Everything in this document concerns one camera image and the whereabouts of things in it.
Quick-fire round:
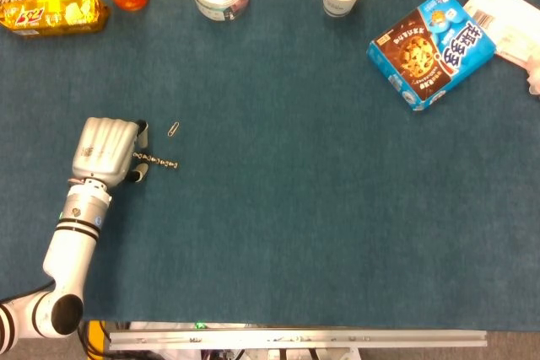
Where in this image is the blue cookie box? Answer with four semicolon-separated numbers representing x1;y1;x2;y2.
365;0;497;112

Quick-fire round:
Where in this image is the gold biscuit packet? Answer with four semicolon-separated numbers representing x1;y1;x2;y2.
0;0;113;35

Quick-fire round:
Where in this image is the white plastic packet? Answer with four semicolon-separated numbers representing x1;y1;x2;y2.
463;0;540;70

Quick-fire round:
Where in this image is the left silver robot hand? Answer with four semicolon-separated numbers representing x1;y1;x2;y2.
71;116;149;188

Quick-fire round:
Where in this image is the aluminium frame rail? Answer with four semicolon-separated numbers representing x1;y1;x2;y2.
108;329;489;351

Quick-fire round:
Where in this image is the white bath pouf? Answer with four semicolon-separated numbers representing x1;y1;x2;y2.
526;67;540;98

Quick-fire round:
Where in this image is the small metal chain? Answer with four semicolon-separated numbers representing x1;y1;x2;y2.
132;152;180;169

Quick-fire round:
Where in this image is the blue table mat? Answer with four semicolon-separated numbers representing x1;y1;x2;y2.
0;0;540;333

